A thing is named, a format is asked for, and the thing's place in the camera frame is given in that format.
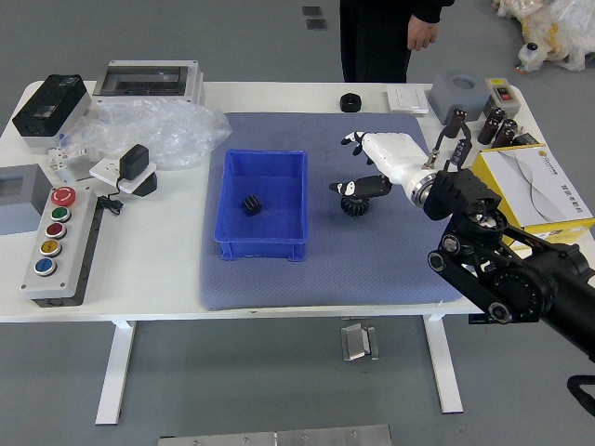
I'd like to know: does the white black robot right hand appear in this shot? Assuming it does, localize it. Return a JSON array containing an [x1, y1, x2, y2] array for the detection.
[[328, 130, 431, 201]]

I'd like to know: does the person's left hand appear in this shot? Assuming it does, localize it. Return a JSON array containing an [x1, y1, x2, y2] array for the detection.
[[407, 12, 441, 52]]

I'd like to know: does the big black gear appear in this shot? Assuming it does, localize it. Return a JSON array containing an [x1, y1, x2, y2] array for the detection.
[[340, 194, 372, 216]]

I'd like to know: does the blue plastic box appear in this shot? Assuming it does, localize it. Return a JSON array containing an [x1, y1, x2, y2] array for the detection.
[[213, 149, 310, 262]]

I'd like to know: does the small black gear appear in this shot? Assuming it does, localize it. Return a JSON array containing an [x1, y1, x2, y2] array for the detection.
[[241, 193, 265, 217]]

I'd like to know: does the yellow white cardboard box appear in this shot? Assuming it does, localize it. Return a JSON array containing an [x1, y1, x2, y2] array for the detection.
[[471, 143, 595, 252]]

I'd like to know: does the grey clear-lid distribution box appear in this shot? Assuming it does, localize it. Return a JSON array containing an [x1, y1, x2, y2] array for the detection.
[[92, 59, 206, 106]]

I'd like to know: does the grey five-button control box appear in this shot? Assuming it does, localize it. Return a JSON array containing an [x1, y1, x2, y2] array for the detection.
[[20, 186, 99, 308]]

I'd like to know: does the grey box with window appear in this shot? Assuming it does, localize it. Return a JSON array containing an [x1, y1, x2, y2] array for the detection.
[[0, 163, 51, 237]]

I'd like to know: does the person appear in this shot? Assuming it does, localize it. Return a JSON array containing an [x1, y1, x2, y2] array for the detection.
[[338, 0, 456, 85]]

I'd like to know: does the black capacitor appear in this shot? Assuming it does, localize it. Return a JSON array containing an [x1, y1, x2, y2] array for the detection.
[[449, 138, 473, 167]]

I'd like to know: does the dark brown capacitor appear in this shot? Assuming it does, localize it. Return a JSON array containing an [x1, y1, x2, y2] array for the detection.
[[443, 108, 469, 139], [491, 118, 519, 150], [477, 106, 507, 145]]

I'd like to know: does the grey block with round hole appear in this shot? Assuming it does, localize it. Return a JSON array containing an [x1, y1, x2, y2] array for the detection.
[[427, 69, 489, 125]]

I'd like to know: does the blue-grey mat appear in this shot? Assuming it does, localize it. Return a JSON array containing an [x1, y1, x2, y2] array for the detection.
[[198, 111, 467, 311]]

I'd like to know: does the plush toy in plastic bag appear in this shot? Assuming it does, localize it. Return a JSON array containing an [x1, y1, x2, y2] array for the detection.
[[492, 0, 595, 73]]

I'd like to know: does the white table leg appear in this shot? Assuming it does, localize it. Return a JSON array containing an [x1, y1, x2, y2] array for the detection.
[[95, 320, 137, 426], [422, 314, 465, 414]]

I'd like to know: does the clear plastic bag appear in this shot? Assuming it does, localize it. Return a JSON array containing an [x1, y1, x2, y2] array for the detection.
[[59, 96, 232, 171]]

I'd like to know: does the black socket base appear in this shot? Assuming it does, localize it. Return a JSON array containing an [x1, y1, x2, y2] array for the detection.
[[131, 169, 159, 199]]

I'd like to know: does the black power adapter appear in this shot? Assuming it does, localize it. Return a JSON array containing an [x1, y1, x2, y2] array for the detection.
[[119, 143, 151, 180]]

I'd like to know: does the white wall switch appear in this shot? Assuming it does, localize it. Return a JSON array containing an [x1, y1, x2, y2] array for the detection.
[[386, 85, 430, 114]]

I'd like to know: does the grey red-black button switch box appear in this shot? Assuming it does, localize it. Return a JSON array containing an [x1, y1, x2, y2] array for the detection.
[[483, 76, 525, 117]]

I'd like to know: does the metal bracket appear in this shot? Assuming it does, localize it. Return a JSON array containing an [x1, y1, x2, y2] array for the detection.
[[340, 323, 381, 362]]

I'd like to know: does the black adapter cord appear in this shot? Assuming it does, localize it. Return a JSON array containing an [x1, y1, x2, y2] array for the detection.
[[95, 178, 126, 217]]

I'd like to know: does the black-lid white enclosure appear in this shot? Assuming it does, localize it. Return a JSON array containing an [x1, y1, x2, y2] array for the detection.
[[11, 73, 93, 150]]

